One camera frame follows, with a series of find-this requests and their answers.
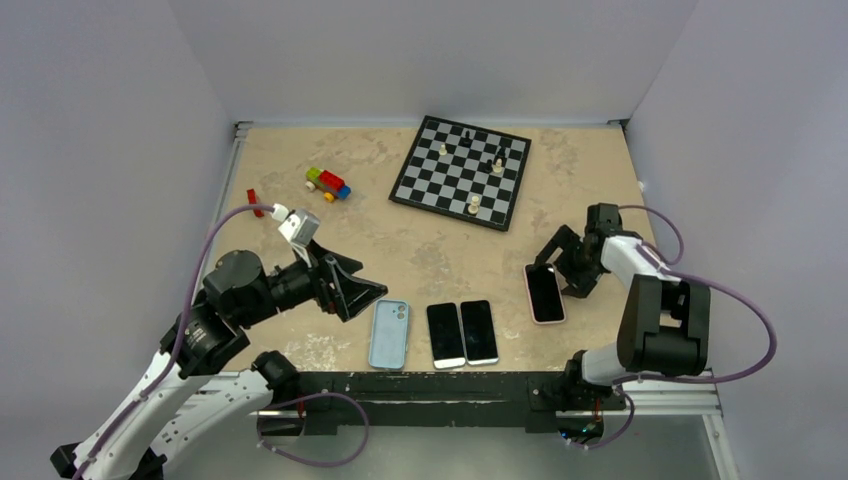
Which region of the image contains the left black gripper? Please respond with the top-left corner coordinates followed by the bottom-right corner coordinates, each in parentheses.
top-left (238, 236), bottom-right (387, 326)

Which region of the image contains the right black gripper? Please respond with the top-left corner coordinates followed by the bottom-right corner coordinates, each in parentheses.
top-left (532, 224), bottom-right (605, 299)

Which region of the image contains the light blue phone case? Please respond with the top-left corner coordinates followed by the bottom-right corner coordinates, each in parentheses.
top-left (368, 299), bottom-right (410, 370)

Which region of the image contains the black phone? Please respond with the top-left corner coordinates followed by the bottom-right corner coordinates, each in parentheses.
top-left (426, 303), bottom-right (466, 370)

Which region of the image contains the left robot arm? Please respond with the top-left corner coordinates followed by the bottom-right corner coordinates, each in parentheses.
top-left (50, 242), bottom-right (388, 479)

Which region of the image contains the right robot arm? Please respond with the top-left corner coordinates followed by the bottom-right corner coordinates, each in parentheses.
top-left (529, 203), bottom-right (711, 407)

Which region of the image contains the colourful toy brick car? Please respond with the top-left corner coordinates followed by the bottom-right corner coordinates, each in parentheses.
top-left (305, 167), bottom-right (352, 203)

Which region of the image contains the white chess pawn front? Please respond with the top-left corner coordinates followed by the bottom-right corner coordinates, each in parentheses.
top-left (467, 195), bottom-right (481, 216)

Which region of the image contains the black chess piece right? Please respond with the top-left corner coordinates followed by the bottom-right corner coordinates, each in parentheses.
top-left (483, 147), bottom-right (507, 175)

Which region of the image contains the black grey chessboard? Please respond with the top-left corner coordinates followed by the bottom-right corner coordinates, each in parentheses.
top-left (389, 115), bottom-right (532, 232)

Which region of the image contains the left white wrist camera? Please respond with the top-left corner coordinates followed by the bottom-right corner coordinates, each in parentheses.
top-left (272, 203), bottom-right (321, 267)

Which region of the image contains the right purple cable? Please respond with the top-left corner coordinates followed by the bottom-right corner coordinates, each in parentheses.
top-left (612, 203), bottom-right (778, 386)

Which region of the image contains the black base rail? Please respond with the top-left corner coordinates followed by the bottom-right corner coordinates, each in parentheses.
top-left (258, 371), bottom-right (625, 437)

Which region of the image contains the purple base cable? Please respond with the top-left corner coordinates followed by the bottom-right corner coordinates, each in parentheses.
top-left (256, 388), bottom-right (371, 468)

